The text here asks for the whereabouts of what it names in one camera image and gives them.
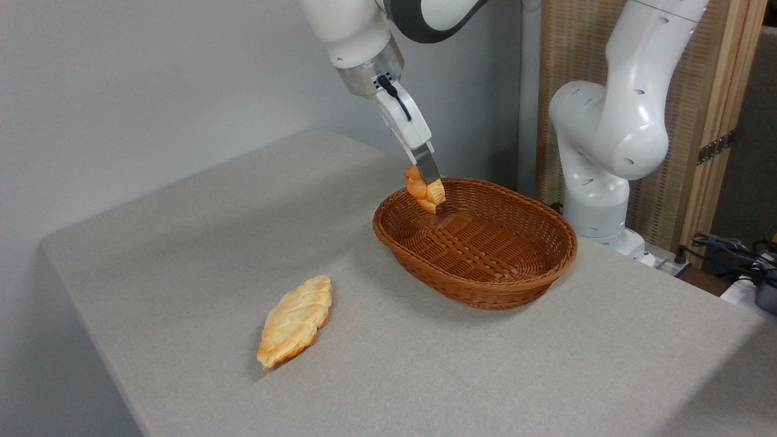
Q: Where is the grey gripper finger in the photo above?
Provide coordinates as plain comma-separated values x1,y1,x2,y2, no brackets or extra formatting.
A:
412,141,443,187

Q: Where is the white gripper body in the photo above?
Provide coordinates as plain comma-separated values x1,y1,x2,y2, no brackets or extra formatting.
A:
373,84,433,166

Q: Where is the small round orange bread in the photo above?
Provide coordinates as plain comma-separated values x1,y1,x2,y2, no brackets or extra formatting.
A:
404,164,447,215

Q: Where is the brown wicker basket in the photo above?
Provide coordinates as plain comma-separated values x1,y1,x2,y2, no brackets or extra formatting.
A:
372,177,579,311

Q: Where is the long golden bread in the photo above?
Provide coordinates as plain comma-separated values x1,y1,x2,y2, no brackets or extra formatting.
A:
256,275,334,370

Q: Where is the metal screen hinge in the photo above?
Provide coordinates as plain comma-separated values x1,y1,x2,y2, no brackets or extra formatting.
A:
696,130,737,166

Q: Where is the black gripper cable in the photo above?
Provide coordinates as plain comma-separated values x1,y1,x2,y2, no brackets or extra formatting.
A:
377,73,413,123

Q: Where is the black cable bundle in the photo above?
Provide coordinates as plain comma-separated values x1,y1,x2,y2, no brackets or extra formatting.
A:
679,232,777,287

